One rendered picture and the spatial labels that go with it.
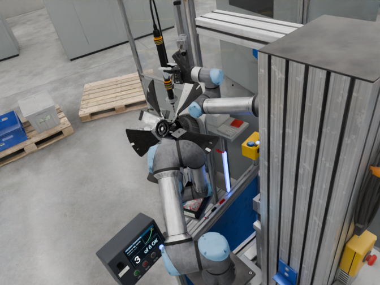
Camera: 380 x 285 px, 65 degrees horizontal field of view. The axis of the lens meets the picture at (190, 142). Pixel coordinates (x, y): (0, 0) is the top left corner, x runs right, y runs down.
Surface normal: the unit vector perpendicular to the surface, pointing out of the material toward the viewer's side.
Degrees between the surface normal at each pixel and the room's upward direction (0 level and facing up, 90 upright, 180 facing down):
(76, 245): 0
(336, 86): 90
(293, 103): 90
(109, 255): 15
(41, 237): 0
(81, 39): 90
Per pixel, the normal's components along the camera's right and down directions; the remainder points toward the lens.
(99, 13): 0.44, 0.51
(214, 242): -0.03, -0.79
